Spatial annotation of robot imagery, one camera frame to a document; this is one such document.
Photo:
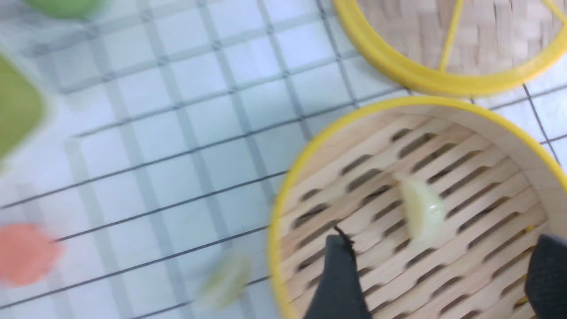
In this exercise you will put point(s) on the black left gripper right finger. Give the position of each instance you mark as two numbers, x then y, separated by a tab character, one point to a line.
546	283

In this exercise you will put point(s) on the bamboo steamer lid yellow rim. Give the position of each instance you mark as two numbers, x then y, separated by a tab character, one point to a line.
460	48

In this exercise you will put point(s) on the bamboo steamer tray yellow rim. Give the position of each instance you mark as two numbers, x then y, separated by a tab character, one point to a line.
501	188

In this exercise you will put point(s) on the white grid tablecloth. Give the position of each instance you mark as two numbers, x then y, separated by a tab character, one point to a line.
170	127

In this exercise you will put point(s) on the orange foam cube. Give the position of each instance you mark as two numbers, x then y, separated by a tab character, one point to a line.
27	254

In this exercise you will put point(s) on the green toy watermelon ball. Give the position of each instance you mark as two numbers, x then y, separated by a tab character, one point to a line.
66	9

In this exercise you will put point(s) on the pale green dumpling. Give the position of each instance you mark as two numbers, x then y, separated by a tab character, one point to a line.
424	208
226	282

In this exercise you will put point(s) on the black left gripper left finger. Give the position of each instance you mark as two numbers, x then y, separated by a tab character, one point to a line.
339	294

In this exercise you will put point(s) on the green lidded storage box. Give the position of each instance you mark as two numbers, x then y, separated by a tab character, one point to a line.
22	107

